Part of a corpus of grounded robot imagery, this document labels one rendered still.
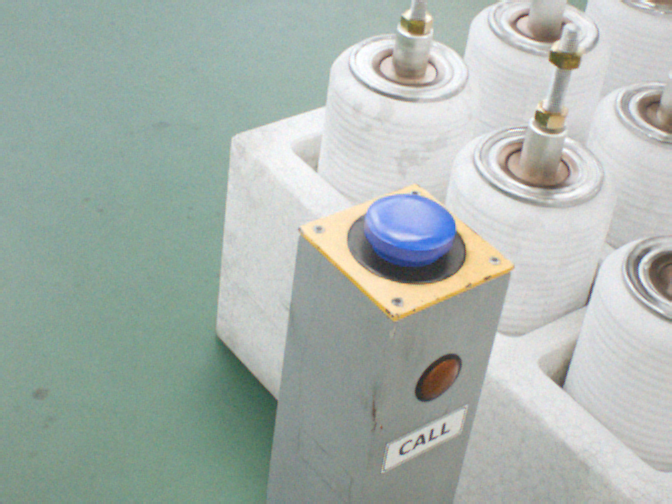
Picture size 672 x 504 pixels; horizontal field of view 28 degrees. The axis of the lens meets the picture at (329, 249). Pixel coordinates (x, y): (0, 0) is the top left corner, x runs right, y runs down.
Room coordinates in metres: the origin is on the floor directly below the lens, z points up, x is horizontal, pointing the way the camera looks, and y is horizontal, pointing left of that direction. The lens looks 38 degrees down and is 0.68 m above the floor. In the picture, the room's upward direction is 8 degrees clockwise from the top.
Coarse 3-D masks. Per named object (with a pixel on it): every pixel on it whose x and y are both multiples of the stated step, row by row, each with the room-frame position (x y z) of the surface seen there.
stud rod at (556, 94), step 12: (564, 36) 0.64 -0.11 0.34; (576, 36) 0.64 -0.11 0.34; (564, 48) 0.64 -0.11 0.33; (576, 48) 0.64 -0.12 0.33; (564, 72) 0.64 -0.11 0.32; (552, 84) 0.64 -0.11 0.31; (564, 84) 0.64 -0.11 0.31; (552, 96) 0.64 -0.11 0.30; (564, 96) 0.64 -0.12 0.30; (552, 108) 0.64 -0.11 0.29
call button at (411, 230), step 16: (368, 208) 0.48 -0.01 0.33; (384, 208) 0.48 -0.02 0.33; (400, 208) 0.48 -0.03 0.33; (416, 208) 0.48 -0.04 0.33; (432, 208) 0.48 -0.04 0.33; (368, 224) 0.47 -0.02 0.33; (384, 224) 0.47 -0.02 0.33; (400, 224) 0.47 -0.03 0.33; (416, 224) 0.47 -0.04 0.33; (432, 224) 0.47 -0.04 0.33; (448, 224) 0.47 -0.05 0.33; (368, 240) 0.46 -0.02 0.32; (384, 240) 0.46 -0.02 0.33; (400, 240) 0.46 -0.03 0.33; (416, 240) 0.46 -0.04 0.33; (432, 240) 0.46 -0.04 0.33; (448, 240) 0.46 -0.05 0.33; (384, 256) 0.46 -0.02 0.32; (400, 256) 0.45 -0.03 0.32; (416, 256) 0.45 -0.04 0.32; (432, 256) 0.46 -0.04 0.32
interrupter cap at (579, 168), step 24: (480, 144) 0.65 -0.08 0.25; (504, 144) 0.66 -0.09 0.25; (576, 144) 0.67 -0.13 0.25; (480, 168) 0.63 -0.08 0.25; (504, 168) 0.64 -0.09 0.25; (576, 168) 0.65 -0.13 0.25; (600, 168) 0.65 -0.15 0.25; (504, 192) 0.61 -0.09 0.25; (528, 192) 0.62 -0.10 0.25; (552, 192) 0.62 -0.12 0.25; (576, 192) 0.62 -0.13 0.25
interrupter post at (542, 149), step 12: (528, 132) 0.64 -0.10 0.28; (540, 132) 0.64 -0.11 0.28; (552, 132) 0.64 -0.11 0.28; (564, 132) 0.64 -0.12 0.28; (528, 144) 0.64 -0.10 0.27; (540, 144) 0.63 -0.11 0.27; (552, 144) 0.63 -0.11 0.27; (528, 156) 0.64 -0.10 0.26; (540, 156) 0.63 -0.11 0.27; (552, 156) 0.63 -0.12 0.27; (528, 168) 0.64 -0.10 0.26; (540, 168) 0.63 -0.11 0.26; (552, 168) 0.64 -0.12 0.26
